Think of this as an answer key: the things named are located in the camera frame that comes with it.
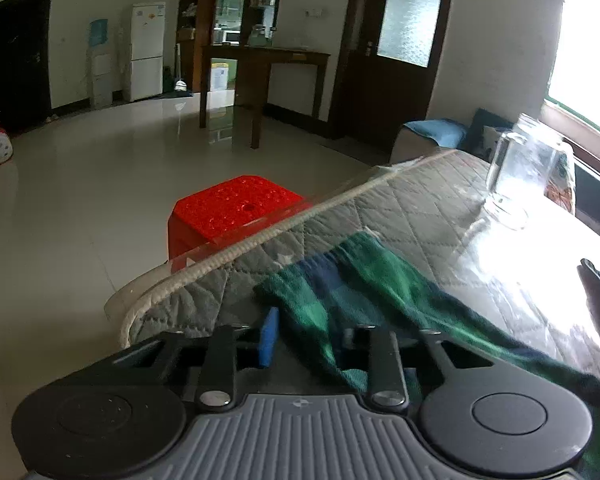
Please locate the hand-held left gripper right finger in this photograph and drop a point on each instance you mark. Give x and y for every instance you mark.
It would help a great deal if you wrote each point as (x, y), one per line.
(382, 360)

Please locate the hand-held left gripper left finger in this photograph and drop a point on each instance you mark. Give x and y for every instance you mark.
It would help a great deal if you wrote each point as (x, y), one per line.
(269, 340)

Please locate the green blue plaid shirt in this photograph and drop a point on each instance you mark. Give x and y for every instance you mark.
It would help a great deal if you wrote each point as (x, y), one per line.
(370, 290)

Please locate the red plastic stool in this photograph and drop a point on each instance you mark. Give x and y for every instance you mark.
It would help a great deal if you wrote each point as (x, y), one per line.
(230, 205)

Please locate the grey quilted star tablecloth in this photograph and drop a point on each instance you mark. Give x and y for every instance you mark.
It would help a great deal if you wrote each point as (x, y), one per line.
(420, 200)

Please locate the clear glass jar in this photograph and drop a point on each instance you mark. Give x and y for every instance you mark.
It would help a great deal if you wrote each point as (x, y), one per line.
(522, 175)

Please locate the blue cloth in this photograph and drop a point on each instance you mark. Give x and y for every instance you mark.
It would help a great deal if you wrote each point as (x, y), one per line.
(437, 132)

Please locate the butterfly print pillow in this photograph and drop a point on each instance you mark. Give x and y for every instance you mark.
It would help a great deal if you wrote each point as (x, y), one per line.
(562, 185)

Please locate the white printed box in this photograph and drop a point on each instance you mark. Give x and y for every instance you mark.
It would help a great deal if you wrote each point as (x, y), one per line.
(220, 76)

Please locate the mop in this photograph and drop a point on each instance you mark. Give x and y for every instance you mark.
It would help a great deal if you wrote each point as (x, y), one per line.
(181, 85)

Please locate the teal wooden sofa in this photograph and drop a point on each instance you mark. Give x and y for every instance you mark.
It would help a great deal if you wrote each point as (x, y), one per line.
(595, 190)

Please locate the dark wooden console table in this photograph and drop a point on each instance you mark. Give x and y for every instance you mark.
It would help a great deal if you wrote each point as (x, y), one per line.
(260, 55)

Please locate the wooden door with glass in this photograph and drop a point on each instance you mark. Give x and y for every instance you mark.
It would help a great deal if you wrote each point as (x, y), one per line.
(360, 60)

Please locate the white fridge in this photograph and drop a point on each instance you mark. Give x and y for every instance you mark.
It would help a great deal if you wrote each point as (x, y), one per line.
(145, 55)

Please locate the water dispenser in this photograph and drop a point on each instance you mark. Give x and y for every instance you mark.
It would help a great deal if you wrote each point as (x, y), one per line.
(100, 70)

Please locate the wooden display cabinet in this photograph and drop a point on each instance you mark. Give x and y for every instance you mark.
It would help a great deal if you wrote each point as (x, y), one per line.
(195, 20)

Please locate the green framed window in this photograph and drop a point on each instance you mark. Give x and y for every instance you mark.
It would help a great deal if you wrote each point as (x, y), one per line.
(590, 50)

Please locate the dark wooden door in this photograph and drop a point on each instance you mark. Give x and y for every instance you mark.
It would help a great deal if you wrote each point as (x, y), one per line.
(17, 60)

